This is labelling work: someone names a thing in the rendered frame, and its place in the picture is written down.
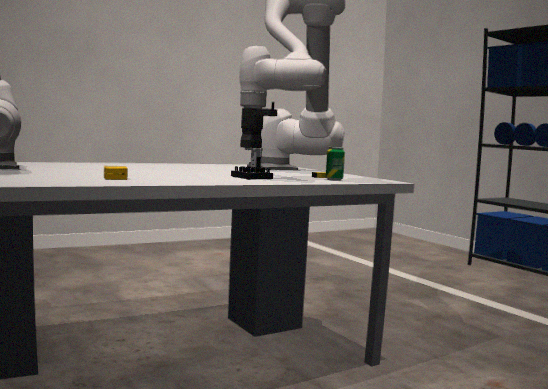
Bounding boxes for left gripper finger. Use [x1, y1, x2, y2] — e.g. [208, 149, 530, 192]
[257, 148, 263, 167]
[245, 148, 258, 167]

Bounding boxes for green drink can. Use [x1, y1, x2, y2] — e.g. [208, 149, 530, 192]
[326, 147, 345, 181]

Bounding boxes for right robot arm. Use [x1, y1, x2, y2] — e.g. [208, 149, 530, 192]
[0, 76, 21, 169]

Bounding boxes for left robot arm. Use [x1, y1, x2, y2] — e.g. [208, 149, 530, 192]
[239, 0, 345, 170]

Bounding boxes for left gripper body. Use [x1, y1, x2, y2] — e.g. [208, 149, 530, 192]
[240, 90, 278, 148]

